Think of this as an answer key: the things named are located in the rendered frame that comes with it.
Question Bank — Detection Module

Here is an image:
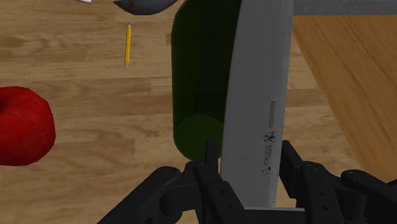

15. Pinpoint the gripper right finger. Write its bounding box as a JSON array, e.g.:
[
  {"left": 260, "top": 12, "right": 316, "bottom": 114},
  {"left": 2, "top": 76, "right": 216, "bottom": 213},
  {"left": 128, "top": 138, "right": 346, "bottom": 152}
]
[{"left": 278, "top": 140, "right": 397, "bottom": 224}]

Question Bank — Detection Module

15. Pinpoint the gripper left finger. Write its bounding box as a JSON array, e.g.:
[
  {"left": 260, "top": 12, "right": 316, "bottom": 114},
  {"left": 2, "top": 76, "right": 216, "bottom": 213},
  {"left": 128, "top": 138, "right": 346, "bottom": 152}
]
[{"left": 97, "top": 140, "right": 249, "bottom": 224}]

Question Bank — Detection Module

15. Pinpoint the kitchen knife with grey blade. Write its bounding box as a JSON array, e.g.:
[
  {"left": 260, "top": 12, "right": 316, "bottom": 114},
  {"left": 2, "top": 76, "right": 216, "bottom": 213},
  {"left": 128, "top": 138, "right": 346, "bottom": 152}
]
[{"left": 219, "top": 0, "right": 294, "bottom": 209}]

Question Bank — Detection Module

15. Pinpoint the dark green rounded cylinder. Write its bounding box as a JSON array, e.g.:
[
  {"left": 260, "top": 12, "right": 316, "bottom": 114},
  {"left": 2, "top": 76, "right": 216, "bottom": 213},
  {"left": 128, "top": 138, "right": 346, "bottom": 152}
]
[{"left": 171, "top": 0, "right": 242, "bottom": 162}]

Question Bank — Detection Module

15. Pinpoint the yellow pencil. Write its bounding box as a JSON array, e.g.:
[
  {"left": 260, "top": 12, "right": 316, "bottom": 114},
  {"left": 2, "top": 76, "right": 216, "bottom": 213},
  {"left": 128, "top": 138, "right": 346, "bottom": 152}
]
[{"left": 124, "top": 22, "right": 132, "bottom": 70}]

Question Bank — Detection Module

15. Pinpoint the dark grey rounded object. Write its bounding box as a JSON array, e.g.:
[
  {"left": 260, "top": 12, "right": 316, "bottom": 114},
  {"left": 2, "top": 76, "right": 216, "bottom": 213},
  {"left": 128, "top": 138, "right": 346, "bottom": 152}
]
[{"left": 113, "top": 0, "right": 179, "bottom": 16}]

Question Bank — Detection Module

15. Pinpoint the red apple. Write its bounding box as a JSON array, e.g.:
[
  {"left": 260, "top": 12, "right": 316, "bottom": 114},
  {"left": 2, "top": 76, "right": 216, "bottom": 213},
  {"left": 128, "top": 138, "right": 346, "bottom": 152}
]
[{"left": 0, "top": 85, "right": 57, "bottom": 167}]

